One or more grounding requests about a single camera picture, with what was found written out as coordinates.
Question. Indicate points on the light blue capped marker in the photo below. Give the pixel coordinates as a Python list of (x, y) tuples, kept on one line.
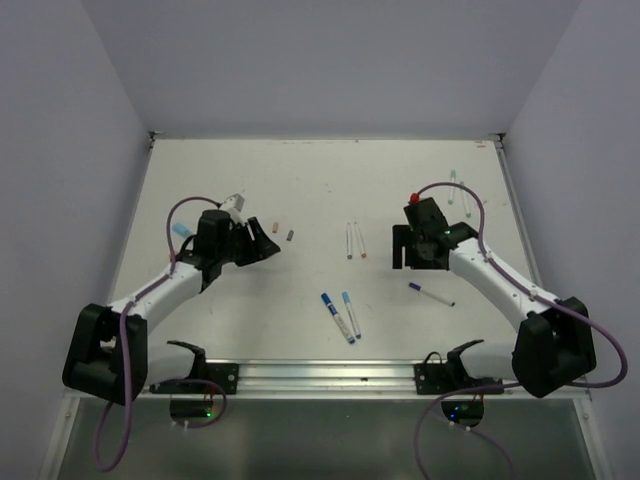
[(352, 316)]

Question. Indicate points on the peach capped marker pen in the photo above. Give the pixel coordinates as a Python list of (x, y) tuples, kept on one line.
[(360, 240)]

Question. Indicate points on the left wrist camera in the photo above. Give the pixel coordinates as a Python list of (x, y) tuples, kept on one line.
[(233, 205)]

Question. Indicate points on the green capped marker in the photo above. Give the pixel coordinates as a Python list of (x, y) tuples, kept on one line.
[(452, 188), (465, 200)]

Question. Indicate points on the green capped marker left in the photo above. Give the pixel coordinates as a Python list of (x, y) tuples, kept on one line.
[(452, 188)]

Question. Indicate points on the aluminium rail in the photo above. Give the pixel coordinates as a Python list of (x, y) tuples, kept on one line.
[(325, 376)]

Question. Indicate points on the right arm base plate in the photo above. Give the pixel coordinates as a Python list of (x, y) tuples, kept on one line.
[(436, 376)]

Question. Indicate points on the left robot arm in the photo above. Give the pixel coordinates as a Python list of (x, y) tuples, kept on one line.
[(125, 325)]

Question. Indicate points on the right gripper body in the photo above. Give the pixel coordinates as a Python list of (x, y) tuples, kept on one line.
[(418, 257)]

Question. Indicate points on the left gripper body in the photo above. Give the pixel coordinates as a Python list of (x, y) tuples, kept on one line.
[(238, 247)]

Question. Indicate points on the light blue highlighter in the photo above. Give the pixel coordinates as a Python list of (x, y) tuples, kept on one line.
[(181, 230)]

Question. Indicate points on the green capped marker right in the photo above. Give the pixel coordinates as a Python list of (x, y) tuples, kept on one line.
[(465, 200)]

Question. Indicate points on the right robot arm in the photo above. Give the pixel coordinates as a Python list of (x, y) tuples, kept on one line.
[(552, 346)]

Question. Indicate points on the dark blue capped marker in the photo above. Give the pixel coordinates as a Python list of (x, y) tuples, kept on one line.
[(342, 326)]

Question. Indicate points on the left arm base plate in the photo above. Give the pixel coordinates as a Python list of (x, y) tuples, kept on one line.
[(218, 375)]

